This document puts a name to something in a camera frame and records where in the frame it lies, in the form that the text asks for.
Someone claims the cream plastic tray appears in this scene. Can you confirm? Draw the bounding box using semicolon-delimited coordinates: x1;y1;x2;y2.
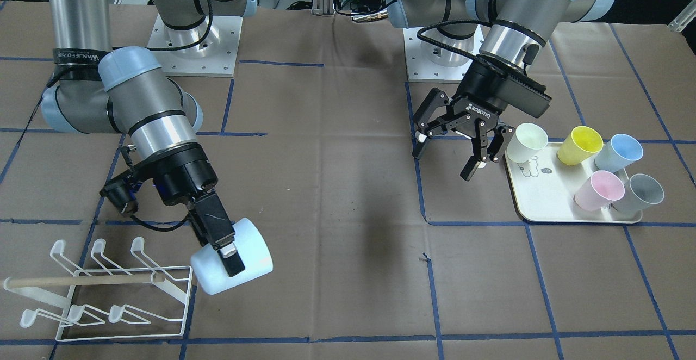
506;142;642;224

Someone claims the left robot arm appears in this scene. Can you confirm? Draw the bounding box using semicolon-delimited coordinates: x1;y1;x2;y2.
386;0;615;180

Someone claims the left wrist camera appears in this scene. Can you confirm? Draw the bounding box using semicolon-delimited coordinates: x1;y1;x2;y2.
492;72;551;118

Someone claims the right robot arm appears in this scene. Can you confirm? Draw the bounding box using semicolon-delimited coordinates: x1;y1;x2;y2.
41;0;252;277

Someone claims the white wire cup rack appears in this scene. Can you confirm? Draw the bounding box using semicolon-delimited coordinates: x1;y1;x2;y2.
3;238;194;342

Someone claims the grey cup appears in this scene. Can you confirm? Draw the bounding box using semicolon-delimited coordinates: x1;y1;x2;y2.
612;173;664;214

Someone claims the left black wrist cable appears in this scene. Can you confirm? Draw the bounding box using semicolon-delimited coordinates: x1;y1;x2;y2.
416;20;493;64

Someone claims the pale green cup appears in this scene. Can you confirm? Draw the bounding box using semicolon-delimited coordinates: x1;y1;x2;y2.
505;123;549;163

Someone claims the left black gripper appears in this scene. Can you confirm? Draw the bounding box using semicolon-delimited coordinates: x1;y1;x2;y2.
412;58;515;181

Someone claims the light blue cup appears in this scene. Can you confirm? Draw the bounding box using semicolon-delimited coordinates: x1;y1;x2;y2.
190;217;274;295
594;134;644;172

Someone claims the pink cup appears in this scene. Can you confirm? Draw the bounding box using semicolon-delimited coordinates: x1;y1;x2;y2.
574;171;625;212

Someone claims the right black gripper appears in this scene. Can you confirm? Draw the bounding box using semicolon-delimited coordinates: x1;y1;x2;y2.
150;145;245;277

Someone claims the yellow cup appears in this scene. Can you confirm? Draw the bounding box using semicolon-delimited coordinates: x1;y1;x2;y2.
557;126;604;166

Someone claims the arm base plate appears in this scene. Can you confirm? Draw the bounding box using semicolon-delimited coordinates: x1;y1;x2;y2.
403;27;484;83
147;16;242;77

